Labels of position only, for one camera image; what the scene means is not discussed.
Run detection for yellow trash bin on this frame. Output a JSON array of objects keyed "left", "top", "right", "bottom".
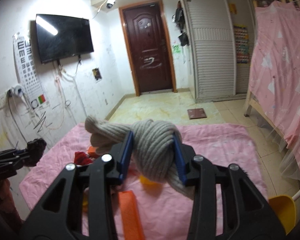
[{"left": 269, "top": 195, "right": 296, "bottom": 234}]

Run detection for black wall television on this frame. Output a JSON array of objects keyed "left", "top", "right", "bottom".
[{"left": 36, "top": 14, "right": 94, "bottom": 63}]

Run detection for orange rectangular box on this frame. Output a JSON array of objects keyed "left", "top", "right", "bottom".
[{"left": 119, "top": 191, "right": 145, "bottom": 240}]

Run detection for colourful wall chart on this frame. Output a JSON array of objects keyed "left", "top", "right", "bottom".
[{"left": 234, "top": 25, "right": 249, "bottom": 64}]

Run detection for brown floor scale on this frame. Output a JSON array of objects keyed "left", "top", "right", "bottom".
[{"left": 187, "top": 108, "right": 207, "bottom": 120}]

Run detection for dark red sock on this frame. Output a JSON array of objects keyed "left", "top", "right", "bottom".
[{"left": 23, "top": 138, "right": 47, "bottom": 167}]

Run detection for wooden bed frame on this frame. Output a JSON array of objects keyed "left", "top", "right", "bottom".
[{"left": 244, "top": 0, "right": 300, "bottom": 156}]

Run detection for black hanging bags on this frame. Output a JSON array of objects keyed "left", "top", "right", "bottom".
[{"left": 173, "top": 1, "right": 189, "bottom": 47}]

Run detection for pink bed curtain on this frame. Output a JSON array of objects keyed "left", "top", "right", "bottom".
[{"left": 248, "top": 0, "right": 300, "bottom": 179}]

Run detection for pink bed sheet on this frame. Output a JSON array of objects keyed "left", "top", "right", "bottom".
[{"left": 19, "top": 124, "right": 268, "bottom": 239}]

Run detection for white louvered wardrobe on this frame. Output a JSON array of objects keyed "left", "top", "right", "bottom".
[{"left": 181, "top": 0, "right": 255, "bottom": 102}]

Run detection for white security camera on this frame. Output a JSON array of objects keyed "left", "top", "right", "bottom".
[{"left": 106, "top": 0, "right": 116, "bottom": 9}]

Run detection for grey knitted sock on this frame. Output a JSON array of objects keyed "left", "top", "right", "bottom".
[{"left": 84, "top": 116, "right": 194, "bottom": 200}]

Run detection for yellow plastic piece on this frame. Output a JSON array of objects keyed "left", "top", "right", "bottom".
[{"left": 139, "top": 175, "right": 161, "bottom": 187}]

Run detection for dark brown door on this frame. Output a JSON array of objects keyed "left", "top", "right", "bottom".
[{"left": 119, "top": 0, "right": 177, "bottom": 96}]

